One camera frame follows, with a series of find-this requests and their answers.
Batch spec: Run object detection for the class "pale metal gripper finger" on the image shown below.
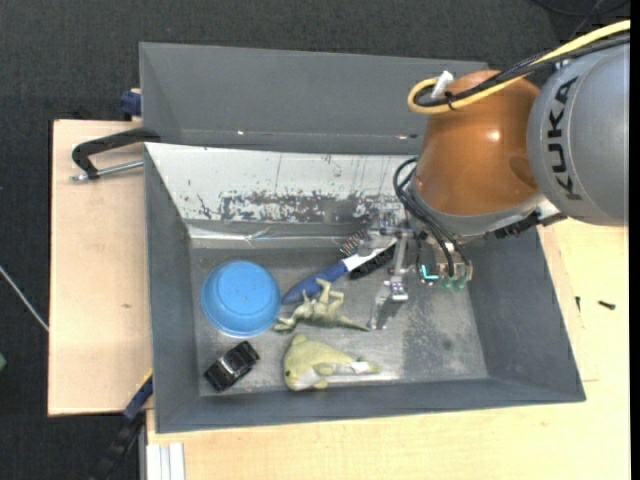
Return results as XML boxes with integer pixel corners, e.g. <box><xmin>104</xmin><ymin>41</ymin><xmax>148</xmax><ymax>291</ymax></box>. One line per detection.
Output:
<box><xmin>359</xmin><ymin>211</ymin><xmax>402</xmax><ymax>250</ymax></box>
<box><xmin>368</xmin><ymin>279</ymin><xmax>411</xmax><ymax>332</ymax></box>

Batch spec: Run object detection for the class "blue and white brush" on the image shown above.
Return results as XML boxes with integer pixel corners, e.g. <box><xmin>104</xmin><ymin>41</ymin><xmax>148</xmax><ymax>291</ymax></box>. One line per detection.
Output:
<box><xmin>280</xmin><ymin>240</ymin><xmax>399</xmax><ymax>306</ymax></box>

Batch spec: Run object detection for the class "green toy dinosaur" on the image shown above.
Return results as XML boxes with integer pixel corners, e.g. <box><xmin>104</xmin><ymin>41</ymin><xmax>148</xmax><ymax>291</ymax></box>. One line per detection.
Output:
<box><xmin>273</xmin><ymin>277</ymin><xmax>372</xmax><ymax>334</ymax></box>

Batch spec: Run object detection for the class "green plush fish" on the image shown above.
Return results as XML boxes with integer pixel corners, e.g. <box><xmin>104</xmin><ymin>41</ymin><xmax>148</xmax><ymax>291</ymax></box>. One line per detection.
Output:
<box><xmin>282</xmin><ymin>332</ymin><xmax>382</xmax><ymax>393</ymax></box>

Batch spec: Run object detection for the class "grey metal bin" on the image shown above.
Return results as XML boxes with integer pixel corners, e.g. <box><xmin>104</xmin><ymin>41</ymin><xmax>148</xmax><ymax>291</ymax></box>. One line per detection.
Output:
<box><xmin>138</xmin><ymin>41</ymin><xmax>587</xmax><ymax>434</ymax></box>

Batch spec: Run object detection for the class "blue bowl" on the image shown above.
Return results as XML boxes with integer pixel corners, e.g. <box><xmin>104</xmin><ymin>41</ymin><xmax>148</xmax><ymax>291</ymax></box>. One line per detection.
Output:
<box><xmin>200</xmin><ymin>260</ymin><xmax>282</xmax><ymax>339</ymax></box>

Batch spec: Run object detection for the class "black toy car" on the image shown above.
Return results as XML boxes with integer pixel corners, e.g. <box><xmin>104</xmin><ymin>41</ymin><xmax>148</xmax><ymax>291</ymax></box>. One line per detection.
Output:
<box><xmin>202</xmin><ymin>340</ymin><xmax>262</xmax><ymax>394</ymax></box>

